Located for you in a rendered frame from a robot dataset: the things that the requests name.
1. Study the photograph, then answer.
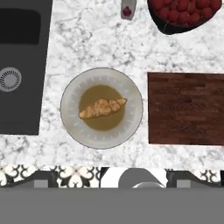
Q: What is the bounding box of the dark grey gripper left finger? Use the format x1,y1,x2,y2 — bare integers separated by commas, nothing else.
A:
6,171,60,189

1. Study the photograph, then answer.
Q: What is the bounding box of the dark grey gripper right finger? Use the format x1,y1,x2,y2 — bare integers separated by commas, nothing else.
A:
165,171,223,189

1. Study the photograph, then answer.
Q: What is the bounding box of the dark wooden cutting board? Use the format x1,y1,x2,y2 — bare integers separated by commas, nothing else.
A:
147,72,224,146

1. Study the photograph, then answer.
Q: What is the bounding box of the golden brown croissant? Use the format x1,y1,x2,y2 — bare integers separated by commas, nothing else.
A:
78,97,128,120

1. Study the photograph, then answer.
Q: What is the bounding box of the white round plate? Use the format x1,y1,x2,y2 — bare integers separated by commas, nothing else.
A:
59,66,144,151

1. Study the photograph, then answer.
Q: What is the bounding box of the round metal sink drain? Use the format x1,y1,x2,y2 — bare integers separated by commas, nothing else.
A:
0,66,23,93

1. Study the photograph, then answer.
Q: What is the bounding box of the dark grey sink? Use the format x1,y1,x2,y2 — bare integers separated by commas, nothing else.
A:
0,0,53,136

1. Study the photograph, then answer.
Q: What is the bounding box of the black bowl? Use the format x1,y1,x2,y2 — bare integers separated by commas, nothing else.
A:
146,0,224,36

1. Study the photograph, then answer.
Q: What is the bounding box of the red berries heap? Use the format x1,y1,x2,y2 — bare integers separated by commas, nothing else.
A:
150,0,222,27

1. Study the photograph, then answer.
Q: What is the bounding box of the small grey bottle red label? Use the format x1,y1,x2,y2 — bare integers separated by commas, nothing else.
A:
120,0,137,21

